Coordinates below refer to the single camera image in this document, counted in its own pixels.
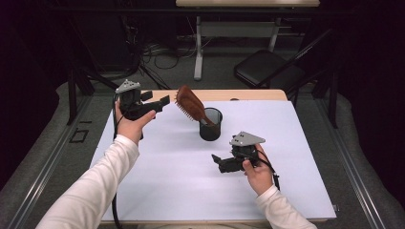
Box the person's left hand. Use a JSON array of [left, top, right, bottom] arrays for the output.
[[114, 100, 157, 147]]

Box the bundle of floor cables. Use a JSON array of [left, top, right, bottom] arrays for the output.
[[122, 17, 200, 91]]

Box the right hand-held gripper black cable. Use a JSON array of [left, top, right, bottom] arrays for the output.
[[257, 149, 282, 192]]

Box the black folding chair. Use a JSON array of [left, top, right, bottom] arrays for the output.
[[233, 28, 335, 90]]

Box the black mesh pen holder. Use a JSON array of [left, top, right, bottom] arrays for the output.
[[199, 107, 224, 142]]

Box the hand-held gripper black cable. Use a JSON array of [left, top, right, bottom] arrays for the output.
[[110, 94, 126, 229], [257, 149, 282, 192]]

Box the metal floor rail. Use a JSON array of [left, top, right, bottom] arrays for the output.
[[313, 94, 388, 229], [6, 94, 92, 229]]

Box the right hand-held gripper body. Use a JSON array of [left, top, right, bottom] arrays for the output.
[[219, 131, 266, 175]]

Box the left hand-held gripper black cable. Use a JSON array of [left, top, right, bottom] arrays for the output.
[[110, 94, 126, 229]]

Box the white-framed desk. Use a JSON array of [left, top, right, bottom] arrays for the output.
[[175, 0, 321, 81]]

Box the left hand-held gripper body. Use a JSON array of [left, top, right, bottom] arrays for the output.
[[115, 79, 160, 121]]

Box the black metal stand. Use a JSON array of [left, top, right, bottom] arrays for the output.
[[65, 15, 127, 126], [286, 71, 339, 130]]

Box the wooden paddle hairbrush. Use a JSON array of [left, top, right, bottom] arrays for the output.
[[174, 84, 218, 128]]

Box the person's right hand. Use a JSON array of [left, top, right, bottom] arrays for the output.
[[242, 143, 275, 197]]

